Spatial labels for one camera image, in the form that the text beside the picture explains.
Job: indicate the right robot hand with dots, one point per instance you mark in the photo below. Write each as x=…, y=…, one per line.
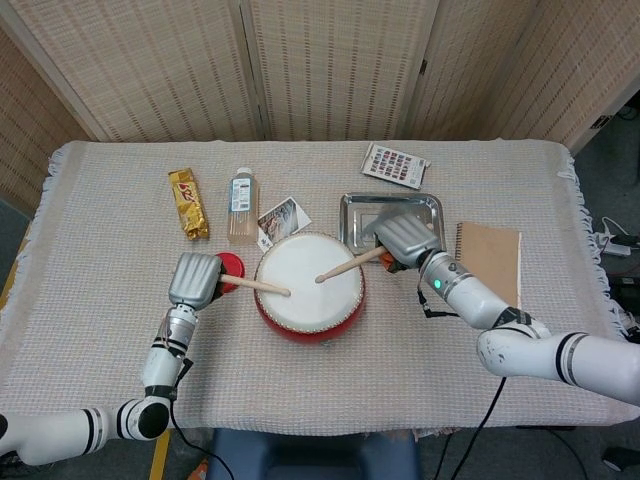
x=407, y=240

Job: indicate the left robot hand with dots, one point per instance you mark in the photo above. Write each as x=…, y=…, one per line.
x=192, y=280

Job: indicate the wooden drumstick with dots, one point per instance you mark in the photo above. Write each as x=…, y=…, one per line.
x=345, y=267
x=255, y=285

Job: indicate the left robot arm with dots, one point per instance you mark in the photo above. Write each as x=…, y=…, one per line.
x=160, y=365

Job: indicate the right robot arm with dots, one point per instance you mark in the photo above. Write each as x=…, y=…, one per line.
x=525, y=350

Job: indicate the metal tray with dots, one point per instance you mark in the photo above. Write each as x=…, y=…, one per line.
x=360, y=215

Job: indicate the red and white drum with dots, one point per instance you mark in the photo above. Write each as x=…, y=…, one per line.
x=307, y=305

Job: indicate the red plastic disc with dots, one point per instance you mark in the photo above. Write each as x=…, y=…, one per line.
x=234, y=265

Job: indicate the nail sticker pack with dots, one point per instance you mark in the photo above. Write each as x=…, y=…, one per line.
x=395, y=166

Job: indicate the gold snack bar wrapper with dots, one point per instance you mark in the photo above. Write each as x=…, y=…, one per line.
x=189, y=205

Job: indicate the small white tag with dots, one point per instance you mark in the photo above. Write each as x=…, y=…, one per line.
x=263, y=243

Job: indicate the brown spiral notebook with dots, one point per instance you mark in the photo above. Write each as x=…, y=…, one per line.
x=492, y=255

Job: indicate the clear plastic bottle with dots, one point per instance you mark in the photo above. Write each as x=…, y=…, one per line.
x=244, y=210

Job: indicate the beige woven tablecloth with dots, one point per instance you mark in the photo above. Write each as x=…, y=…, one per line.
x=100, y=250

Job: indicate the printed photo card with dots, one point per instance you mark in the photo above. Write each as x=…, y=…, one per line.
x=285, y=217

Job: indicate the woven folding screen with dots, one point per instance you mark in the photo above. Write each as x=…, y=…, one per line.
x=330, y=70

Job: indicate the orange packet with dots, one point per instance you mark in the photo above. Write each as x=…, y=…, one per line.
x=201, y=469

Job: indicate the blue padded seat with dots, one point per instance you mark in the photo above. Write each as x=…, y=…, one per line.
x=310, y=455

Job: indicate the white power strip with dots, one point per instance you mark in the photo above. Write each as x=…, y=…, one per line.
x=619, y=246

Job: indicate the black wall device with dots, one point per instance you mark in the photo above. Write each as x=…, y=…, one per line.
x=602, y=121

